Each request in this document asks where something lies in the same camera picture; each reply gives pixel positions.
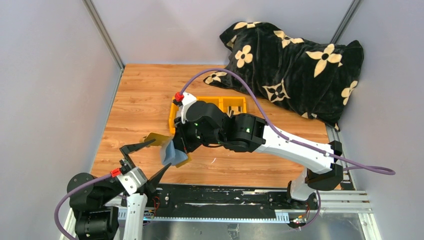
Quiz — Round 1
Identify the aluminium frame rail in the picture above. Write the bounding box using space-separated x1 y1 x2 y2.
82 0 125 72

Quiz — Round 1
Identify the yellow bin with black cards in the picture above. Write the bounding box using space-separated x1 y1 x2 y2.
196 96 223 111

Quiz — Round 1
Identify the yellow bin with beige cards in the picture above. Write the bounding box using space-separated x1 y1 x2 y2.
222 96 248 115

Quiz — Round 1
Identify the yellow bin with silver cards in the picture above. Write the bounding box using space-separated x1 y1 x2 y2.
168 97 179 135

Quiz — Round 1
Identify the beige striped card stack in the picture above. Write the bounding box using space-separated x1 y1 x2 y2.
227 106 243 116

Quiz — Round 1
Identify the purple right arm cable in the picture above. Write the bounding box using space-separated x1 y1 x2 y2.
180 68 396 229

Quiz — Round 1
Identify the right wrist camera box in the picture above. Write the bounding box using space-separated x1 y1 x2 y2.
174 92 197 124

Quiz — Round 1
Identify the yellow leather card holder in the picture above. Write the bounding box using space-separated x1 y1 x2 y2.
141 132 192 168

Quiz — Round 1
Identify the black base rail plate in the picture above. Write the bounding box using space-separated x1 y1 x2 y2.
135 183 321 224

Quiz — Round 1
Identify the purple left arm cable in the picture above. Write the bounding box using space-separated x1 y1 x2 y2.
53 168 117 240

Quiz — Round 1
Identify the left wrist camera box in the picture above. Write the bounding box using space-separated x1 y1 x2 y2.
117 166 148 195

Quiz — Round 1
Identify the black floral fleece blanket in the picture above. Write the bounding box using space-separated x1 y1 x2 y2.
204 21 364 131

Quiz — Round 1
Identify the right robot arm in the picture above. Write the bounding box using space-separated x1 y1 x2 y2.
172 100 344 209

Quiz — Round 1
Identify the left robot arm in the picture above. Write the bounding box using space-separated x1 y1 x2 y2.
54 138 170 240

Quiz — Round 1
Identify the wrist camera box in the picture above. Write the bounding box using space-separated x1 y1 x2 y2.
174 92 197 124
117 166 148 195

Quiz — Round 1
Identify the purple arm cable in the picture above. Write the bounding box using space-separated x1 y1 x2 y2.
180 68 396 229
53 168 117 240

